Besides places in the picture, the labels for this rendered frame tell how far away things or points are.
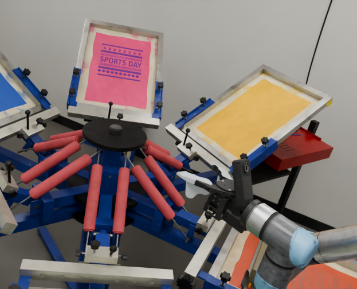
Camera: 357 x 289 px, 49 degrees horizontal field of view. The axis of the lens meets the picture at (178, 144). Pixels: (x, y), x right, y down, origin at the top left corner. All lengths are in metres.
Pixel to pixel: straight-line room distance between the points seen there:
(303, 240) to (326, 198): 3.09
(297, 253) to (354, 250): 0.15
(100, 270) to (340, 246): 0.92
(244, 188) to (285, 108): 1.65
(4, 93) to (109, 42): 0.89
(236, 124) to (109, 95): 0.87
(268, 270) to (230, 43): 2.92
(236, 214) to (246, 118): 1.59
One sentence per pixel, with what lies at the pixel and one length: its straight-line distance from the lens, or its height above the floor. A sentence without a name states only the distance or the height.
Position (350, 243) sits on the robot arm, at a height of 1.68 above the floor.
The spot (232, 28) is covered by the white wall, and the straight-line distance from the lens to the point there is 3.65.
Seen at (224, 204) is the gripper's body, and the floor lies 1.66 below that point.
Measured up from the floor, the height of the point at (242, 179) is 1.73.
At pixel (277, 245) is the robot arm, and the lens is 0.90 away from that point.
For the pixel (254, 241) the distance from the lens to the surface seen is 2.05.
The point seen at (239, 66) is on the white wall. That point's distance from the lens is 3.67.
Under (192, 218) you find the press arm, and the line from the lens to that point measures 1.90.
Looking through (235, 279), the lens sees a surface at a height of 0.96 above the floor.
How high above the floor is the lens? 2.18
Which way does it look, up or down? 27 degrees down
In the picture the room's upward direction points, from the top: 13 degrees clockwise
